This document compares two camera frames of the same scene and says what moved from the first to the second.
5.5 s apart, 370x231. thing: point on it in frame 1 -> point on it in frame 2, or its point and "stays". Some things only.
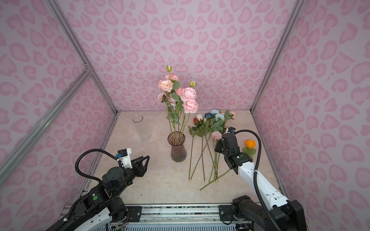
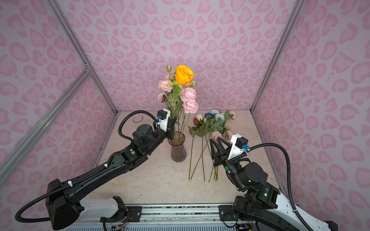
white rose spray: x=199 y=116 stays
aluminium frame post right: x=296 y=11 stays
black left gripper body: x=137 y=172 -> x=169 y=133
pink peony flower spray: x=190 y=104 stays
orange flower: x=249 y=150 -> x=184 y=74
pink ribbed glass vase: x=176 y=139 stays
